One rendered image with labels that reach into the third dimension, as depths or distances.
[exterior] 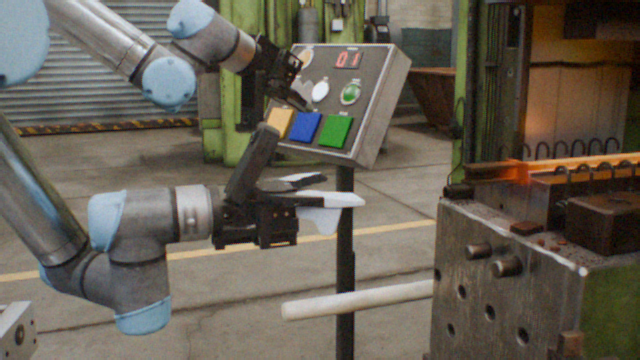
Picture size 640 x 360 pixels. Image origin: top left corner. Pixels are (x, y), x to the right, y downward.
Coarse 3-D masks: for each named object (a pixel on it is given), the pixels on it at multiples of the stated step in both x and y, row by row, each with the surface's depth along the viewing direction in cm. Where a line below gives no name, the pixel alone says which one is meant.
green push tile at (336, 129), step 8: (328, 120) 130; (336, 120) 128; (344, 120) 127; (352, 120) 126; (328, 128) 129; (336, 128) 127; (344, 128) 126; (320, 136) 130; (328, 136) 128; (336, 136) 127; (344, 136) 125; (320, 144) 129; (328, 144) 127; (336, 144) 126
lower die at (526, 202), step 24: (600, 168) 96; (624, 168) 98; (480, 192) 104; (504, 192) 97; (528, 192) 91; (552, 192) 87; (576, 192) 89; (600, 192) 90; (528, 216) 92; (552, 216) 88
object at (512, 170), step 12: (600, 156) 100; (612, 156) 100; (624, 156) 100; (636, 156) 100; (468, 168) 89; (480, 168) 89; (492, 168) 90; (504, 168) 91; (516, 168) 92; (528, 168) 92; (540, 168) 93; (552, 168) 94; (468, 180) 90; (480, 180) 90; (492, 180) 90; (504, 180) 91; (516, 180) 92
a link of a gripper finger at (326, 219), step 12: (300, 192) 77; (312, 192) 77; (324, 192) 77; (336, 192) 77; (324, 204) 75; (336, 204) 75; (348, 204) 75; (360, 204) 76; (300, 216) 77; (312, 216) 77; (324, 216) 77; (336, 216) 76; (324, 228) 77; (336, 228) 77
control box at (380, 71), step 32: (320, 64) 140; (352, 64) 132; (384, 64) 126; (384, 96) 127; (288, 128) 139; (320, 128) 132; (352, 128) 125; (384, 128) 129; (320, 160) 138; (352, 160) 124
